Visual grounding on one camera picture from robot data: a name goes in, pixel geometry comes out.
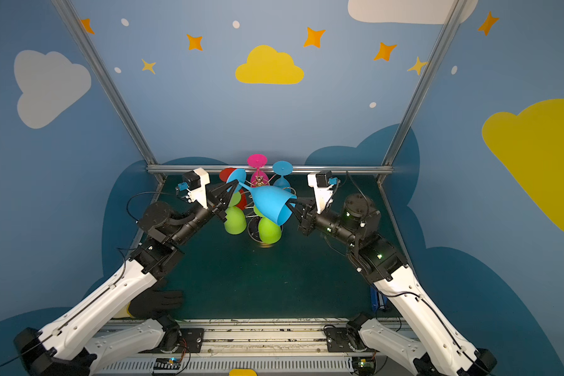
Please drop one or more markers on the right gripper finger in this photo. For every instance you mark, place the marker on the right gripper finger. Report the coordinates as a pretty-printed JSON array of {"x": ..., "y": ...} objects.
[
  {"x": 305, "y": 202},
  {"x": 299, "y": 213}
]

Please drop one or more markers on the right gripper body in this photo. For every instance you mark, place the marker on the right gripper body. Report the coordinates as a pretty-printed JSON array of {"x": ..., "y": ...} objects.
[{"x": 303, "y": 218}]

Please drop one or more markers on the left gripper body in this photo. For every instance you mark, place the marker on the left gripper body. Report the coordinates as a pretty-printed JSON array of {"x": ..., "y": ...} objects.
[{"x": 215, "y": 201}]

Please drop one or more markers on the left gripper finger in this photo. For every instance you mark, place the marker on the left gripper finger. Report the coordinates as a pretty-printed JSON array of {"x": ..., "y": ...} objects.
[
  {"x": 220, "y": 194},
  {"x": 231, "y": 211}
]

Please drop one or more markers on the blue wine glass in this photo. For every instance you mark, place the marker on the blue wine glass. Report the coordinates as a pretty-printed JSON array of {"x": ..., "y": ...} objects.
[
  {"x": 271, "y": 201},
  {"x": 282, "y": 169}
]

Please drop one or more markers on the green wine glass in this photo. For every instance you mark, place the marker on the green wine glass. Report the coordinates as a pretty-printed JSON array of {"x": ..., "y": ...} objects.
[
  {"x": 264, "y": 230},
  {"x": 235, "y": 218}
]

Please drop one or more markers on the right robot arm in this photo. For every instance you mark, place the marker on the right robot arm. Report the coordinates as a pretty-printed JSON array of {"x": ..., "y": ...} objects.
[{"x": 438, "y": 348}]

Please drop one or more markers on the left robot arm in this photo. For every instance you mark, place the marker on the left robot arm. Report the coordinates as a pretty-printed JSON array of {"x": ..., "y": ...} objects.
[{"x": 67, "y": 345}]

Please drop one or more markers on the pink wine glass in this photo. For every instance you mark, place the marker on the pink wine glass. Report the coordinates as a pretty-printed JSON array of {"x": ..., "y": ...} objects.
[{"x": 258, "y": 178}]

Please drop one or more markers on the black glove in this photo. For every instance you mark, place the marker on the black glove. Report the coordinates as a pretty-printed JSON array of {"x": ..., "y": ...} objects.
[{"x": 155, "y": 302}]

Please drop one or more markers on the blue tool at table edge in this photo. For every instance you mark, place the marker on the blue tool at table edge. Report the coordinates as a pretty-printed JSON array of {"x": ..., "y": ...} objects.
[{"x": 379, "y": 302}]

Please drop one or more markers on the left circuit board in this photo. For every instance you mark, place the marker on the left circuit board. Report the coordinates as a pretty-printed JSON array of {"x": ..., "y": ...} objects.
[{"x": 168, "y": 365}]

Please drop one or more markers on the circuit board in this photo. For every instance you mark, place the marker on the circuit board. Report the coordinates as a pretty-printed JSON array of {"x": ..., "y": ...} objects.
[
  {"x": 168, "y": 365},
  {"x": 363, "y": 366}
]

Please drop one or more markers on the right circuit board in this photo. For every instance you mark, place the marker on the right circuit board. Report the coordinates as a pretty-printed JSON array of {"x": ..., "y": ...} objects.
[{"x": 363, "y": 366}]

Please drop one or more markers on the yellow object at bottom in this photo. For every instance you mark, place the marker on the yellow object at bottom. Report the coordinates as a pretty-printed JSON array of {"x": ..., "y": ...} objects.
[{"x": 242, "y": 372}]

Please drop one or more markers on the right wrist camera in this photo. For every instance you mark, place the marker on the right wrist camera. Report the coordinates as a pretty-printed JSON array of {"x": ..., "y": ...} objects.
[{"x": 324, "y": 185}]

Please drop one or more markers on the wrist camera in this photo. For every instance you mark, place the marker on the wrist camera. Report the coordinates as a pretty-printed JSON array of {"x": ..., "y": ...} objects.
[
  {"x": 193, "y": 187},
  {"x": 324, "y": 185}
]

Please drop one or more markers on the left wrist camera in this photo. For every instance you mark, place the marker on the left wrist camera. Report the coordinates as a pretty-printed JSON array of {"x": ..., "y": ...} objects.
[{"x": 193, "y": 187}]

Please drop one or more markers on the gold wire glass rack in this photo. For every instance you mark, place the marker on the gold wire glass rack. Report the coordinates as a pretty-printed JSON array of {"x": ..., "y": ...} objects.
[{"x": 272, "y": 204}]

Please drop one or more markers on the rear frame bar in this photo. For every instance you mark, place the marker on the rear frame bar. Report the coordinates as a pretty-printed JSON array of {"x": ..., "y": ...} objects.
[{"x": 174, "y": 169}]

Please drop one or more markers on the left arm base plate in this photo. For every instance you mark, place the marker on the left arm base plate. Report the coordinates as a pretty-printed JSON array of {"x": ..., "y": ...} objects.
[{"x": 187, "y": 340}]

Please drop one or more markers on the aluminium rail base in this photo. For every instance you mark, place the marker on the aluminium rail base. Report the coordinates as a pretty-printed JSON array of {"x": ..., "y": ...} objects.
[{"x": 261, "y": 338}]

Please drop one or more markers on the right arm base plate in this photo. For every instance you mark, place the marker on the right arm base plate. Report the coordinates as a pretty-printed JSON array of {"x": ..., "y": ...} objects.
[{"x": 342, "y": 339}]

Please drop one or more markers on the left frame post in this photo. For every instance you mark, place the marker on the left frame post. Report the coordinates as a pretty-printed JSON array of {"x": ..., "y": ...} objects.
[{"x": 69, "y": 16}]

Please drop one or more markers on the frame post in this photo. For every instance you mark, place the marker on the frame post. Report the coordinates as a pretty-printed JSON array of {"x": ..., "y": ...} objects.
[
  {"x": 438, "y": 53},
  {"x": 69, "y": 16}
]

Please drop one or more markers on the right frame post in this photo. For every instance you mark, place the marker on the right frame post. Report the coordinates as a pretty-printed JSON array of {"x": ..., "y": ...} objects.
[{"x": 438, "y": 53}]

